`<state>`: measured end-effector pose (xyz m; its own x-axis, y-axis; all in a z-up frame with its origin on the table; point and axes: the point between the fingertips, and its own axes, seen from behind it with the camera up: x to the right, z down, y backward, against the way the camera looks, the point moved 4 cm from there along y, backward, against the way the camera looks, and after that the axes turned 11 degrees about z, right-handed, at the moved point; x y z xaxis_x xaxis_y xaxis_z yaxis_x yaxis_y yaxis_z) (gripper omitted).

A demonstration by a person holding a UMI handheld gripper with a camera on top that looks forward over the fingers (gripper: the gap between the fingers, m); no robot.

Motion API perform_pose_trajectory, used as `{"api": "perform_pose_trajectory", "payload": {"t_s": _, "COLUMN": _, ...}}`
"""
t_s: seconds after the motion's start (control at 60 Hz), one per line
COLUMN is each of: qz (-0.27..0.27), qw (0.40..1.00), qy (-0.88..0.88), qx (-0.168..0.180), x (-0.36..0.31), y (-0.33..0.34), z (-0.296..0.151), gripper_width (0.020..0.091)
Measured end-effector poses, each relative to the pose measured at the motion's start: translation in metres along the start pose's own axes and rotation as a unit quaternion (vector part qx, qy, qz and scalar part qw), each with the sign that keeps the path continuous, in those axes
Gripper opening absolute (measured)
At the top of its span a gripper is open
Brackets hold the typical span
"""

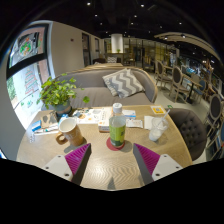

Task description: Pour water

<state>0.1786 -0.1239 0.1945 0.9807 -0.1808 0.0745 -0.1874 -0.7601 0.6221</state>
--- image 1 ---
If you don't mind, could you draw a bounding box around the green potted plant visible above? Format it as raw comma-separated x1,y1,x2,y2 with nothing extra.
36,73,91,118

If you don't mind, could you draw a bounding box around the flat round red coaster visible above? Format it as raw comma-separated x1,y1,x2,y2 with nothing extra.
105,137,126,152

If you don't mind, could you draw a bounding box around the group of wooden dining chairs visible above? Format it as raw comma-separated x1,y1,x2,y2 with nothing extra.
153,58,224,158

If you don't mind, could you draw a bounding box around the clear green-labelled water bottle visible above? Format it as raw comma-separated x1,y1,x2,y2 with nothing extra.
108,102,128,149

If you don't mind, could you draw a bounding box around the brown kraft card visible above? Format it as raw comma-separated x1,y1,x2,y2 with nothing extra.
39,110,59,129

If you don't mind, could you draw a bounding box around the white teal tube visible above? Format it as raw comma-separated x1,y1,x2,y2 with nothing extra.
34,123,59,134

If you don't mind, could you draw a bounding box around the dark tufted armchair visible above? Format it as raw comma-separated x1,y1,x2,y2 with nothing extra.
167,107,208,162

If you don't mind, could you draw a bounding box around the white blue packet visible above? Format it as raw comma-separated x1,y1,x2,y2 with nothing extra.
122,109,137,119

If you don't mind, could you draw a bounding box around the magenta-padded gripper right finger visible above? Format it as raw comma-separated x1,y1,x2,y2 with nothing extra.
132,143,183,186

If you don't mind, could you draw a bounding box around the white round column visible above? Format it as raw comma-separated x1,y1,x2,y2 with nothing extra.
110,33,124,54

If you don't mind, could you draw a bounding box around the grey curved sofa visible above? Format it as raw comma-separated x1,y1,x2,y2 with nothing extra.
43,66,159,110

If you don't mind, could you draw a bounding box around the yellow square card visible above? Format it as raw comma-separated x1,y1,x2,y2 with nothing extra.
150,105,167,115

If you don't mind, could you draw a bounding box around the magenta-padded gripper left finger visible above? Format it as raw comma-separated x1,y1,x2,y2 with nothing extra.
42,143,92,186

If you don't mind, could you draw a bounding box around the brown lettered ceramic mug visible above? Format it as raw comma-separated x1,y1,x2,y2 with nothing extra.
54,116,85,148

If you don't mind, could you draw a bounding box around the white paper napkin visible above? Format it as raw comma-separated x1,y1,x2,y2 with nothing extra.
143,115,161,130

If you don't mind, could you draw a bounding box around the grey white chevron cushion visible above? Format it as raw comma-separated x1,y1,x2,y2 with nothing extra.
101,68,146,99

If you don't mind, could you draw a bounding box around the group of ceiling spotlights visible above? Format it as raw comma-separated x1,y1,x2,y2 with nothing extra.
84,1,221,64

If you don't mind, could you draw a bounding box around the white printed leaflet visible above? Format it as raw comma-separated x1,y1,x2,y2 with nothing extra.
72,107,113,125

